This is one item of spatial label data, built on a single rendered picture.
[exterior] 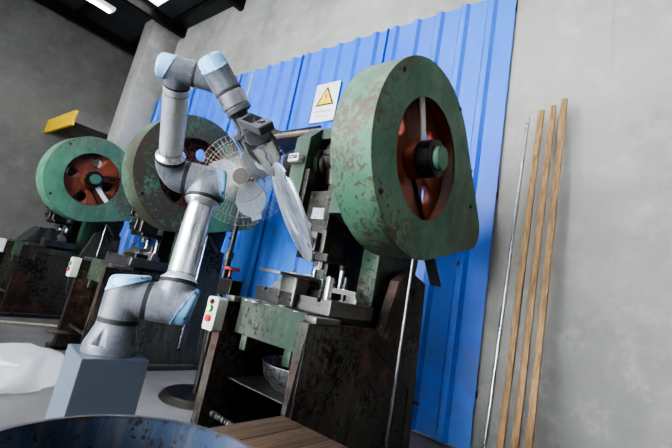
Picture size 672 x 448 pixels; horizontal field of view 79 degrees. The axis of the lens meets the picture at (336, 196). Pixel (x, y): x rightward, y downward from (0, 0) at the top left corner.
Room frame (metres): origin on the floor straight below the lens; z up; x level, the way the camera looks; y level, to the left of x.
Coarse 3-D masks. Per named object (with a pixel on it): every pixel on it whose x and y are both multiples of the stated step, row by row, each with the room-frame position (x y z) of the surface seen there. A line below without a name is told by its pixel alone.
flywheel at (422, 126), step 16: (416, 112) 1.60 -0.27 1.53; (432, 112) 1.70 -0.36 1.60; (400, 128) 1.57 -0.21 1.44; (416, 128) 1.61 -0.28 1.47; (432, 128) 1.72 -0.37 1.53; (448, 128) 1.74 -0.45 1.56; (400, 144) 1.54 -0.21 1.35; (416, 144) 1.55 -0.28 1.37; (432, 144) 1.50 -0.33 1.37; (448, 144) 1.79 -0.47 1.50; (400, 160) 1.55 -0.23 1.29; (416, 160) 1.53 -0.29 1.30; (432, 160) 1.52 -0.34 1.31; (448, 160) 1.82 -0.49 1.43; (400, 176) 1.57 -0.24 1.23; (416, 176) 1.60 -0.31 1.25; (432, 176) 1.55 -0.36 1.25; (448, 176) 1.83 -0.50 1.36; (432, 192) 1.78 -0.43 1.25; (448, 192) 1.82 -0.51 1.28; (416, 208) 1.69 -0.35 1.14; (432, 208) 1.79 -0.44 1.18
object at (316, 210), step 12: (312, 192) 1.86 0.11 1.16; (324, 192) 1.81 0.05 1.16; (312, 204) 1.85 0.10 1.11; (324, 204) 1.80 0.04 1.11; (312, 216) 1.84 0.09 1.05; (324, 216) 1.79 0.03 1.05; (312, 228) 1.83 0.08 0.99; (324, 240) 1.78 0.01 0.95; (336, 240) 1.83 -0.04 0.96; (324, 252) 1.78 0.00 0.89; (336, 252) 1.84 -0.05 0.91
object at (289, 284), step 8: (272, 272) 1.64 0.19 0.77; (280, 272) 1.62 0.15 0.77; (288, 272) 1.74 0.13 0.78; (288, 280) 1.75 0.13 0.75; (296, 280) 1.72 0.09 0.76; (304, 280) 1.75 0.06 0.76; (312, 280) 1.76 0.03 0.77; (320, 280) 1.80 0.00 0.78; (280, 288) 1.77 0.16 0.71; (288, 288) 1.74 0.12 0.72; (296, 288) 1.72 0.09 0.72; (304, 288) 1.76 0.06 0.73; (280, 296) 1.76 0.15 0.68; (288, 296) 1.74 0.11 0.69; (296, 296) 1.73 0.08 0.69; (288, 304) 1.73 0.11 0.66
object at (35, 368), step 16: (0, 352) 2.10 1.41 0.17; (16, 352) 2.14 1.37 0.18; (32, 352) 2.19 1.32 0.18; (48, 352) 2.25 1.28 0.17; (0, 368) 2.04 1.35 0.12; (16, 368) 2.06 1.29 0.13; (32, 368) 2.10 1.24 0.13; (48, 368) 2.16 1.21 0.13; (0, 384) 2.03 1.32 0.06; (16, 384) 2.05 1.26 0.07; (32, 384) 2.12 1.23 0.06; (48, 384) 2.15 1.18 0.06
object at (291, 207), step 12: (276, 168) 1.06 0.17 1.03; (276, 180) 1.13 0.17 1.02; (288, 180) 0.99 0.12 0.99; (276, 192) 1.20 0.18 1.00; (288, 192) 1.04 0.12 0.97; (288, 204) 1.13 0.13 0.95; (300, 204) 0.98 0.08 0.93; (288, 216) 1.18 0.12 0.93; (300, 216) 1.01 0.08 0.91; (288, 228) 1.24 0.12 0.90; (300, 228) 1.07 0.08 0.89; (300, 240) 1.13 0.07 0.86; (312, 240) 1.02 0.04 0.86; (300, 252) 1.20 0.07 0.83; (312, 252) 1.05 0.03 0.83
